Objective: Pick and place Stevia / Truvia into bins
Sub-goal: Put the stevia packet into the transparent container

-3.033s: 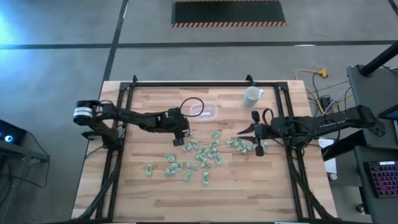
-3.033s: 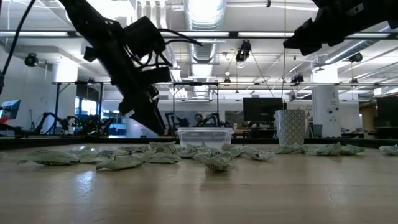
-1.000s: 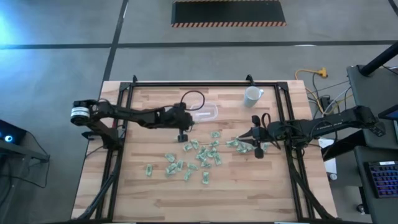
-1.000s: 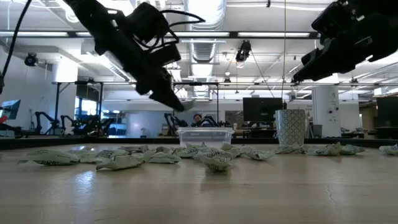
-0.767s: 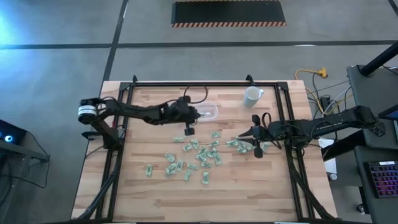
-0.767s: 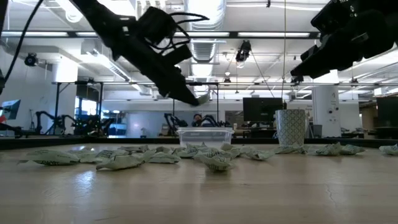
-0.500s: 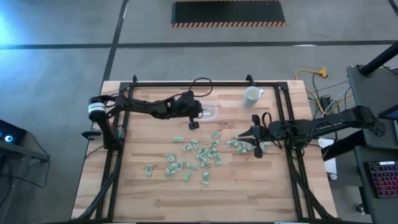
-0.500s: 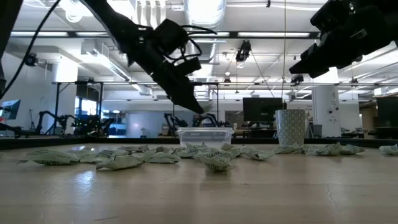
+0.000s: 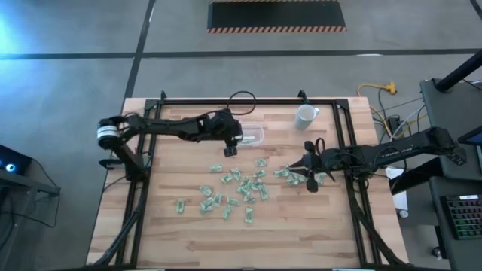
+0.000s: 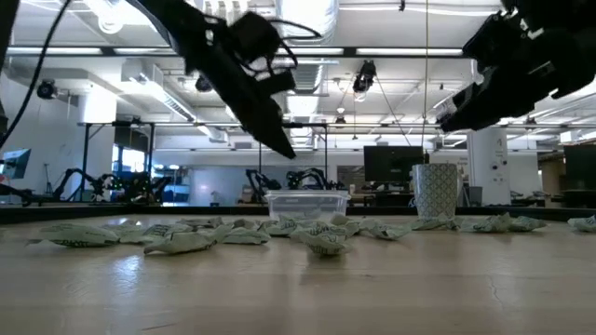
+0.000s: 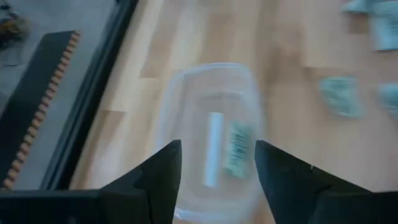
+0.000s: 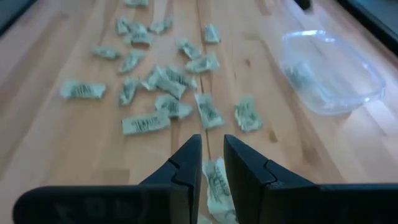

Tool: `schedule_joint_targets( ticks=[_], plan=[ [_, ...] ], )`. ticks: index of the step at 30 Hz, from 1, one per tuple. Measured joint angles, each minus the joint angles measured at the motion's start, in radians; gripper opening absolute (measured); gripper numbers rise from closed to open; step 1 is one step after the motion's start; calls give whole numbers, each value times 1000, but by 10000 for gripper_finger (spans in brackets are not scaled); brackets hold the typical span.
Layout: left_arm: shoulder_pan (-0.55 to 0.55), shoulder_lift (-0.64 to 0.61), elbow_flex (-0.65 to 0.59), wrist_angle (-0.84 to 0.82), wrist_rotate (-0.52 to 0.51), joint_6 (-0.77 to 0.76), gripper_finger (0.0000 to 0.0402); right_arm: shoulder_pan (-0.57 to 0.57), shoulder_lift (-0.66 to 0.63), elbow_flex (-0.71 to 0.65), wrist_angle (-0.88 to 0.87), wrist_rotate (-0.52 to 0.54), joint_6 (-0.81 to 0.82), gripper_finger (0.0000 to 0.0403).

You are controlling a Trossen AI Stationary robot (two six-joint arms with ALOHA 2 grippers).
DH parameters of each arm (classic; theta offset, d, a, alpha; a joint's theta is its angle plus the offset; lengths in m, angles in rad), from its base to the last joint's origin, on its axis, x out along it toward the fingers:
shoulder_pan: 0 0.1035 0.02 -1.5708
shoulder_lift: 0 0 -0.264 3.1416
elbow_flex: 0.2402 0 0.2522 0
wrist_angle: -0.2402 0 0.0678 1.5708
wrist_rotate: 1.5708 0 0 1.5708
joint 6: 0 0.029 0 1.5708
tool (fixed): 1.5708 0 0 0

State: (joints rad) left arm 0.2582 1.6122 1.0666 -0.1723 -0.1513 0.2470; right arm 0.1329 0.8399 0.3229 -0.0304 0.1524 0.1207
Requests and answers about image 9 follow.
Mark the black metal table frame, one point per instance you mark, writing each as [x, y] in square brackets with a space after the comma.
[271, 102]

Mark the black power strip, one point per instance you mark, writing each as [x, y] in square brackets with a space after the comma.
[394, 122]

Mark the green white Stevia packet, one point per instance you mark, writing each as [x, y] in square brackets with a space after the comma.
[217, 200]
[281, 173]
[245, 181]
[300, 176]
[227, 212]
[206, 205]
[246, 141]
[261, 162]
[206, 190]
[321, 177]
[241, 189]
[180, 205]
[248, 198]
[216, 168]
[292, 180]
[249, 215]
[236, 173]
[257, 184]
[259, 173]
[233, 201]
[264, 192]
[227, 178]

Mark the black backlit keyboard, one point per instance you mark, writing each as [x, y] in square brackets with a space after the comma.
[465, 216]

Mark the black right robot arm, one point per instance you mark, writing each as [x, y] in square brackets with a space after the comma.
[395, 152]

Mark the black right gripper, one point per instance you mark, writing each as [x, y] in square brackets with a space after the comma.
[320, 162]

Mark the clear plastic container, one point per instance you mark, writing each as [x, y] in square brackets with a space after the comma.
[257, 132]

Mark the small white round cap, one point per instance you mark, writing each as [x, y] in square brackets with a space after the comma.
[404, 214]

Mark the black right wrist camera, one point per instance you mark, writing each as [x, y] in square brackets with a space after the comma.
[312, 185]

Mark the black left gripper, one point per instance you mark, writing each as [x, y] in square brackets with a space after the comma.
[226, 126]

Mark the blue-lit screen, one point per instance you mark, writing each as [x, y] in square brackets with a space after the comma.
[475, 138]

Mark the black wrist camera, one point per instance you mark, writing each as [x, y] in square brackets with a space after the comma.
[312, 185]
[230, 151]

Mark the black controller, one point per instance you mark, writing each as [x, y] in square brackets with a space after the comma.
[456, 157]

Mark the black pole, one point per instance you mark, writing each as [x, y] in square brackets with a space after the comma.
[457, 71]

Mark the white patterned mug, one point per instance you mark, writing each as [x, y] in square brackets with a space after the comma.
[304, 117]

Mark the black hazard-striped floor mat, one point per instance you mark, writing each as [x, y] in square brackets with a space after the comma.
[276, 15]

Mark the black computer with blue light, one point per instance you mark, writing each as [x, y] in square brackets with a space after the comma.
[19, 158]

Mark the grey desk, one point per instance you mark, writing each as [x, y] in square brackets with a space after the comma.
[463, 256]
[440, 109]

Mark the white paper sheet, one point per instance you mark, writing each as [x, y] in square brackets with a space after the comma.
[401, 199]

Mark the black caster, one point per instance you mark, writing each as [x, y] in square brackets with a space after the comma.
[437, 252]

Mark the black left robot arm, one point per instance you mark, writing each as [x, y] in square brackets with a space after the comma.
[169, 128]

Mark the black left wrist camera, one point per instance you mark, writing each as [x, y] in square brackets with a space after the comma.
[230, 151]

